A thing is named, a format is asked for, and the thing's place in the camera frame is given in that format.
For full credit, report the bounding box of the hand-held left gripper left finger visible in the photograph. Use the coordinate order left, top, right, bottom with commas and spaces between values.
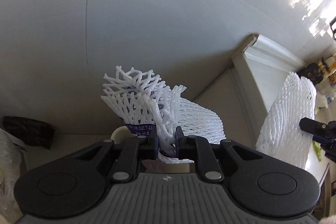
71, 131, 160, 184

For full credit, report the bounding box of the black plastic bag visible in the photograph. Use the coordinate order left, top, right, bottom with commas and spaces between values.
3, 116, 55, 150

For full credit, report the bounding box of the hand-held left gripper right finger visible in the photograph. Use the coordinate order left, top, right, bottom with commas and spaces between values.
175, 126, 265, 183

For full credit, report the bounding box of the crumpled white tissue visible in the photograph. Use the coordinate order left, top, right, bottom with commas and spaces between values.
315, 91, 328, 109

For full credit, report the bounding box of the white bottle with yellow cap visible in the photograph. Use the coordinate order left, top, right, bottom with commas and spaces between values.
325, 55, 336, 90

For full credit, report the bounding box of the clear plastic bag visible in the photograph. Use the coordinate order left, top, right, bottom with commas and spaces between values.
0, 127, 23, 203

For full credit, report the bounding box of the fine white foam net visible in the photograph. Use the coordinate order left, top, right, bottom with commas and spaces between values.
173, 97, 227, 146
255, 71, 318, 170

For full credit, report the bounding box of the dark soy sauce bottle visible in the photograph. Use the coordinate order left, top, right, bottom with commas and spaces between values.
298, 63, 326, 84

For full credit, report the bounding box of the beige trash bin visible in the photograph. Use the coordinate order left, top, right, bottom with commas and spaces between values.
110, 126, 197, 174

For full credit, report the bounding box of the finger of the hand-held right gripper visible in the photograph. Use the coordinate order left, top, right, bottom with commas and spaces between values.
300, 118, 336, 136
314, 135, 336, 159

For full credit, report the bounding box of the coarse white foam net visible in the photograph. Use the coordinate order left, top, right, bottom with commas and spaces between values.
101, 65, 195, 165

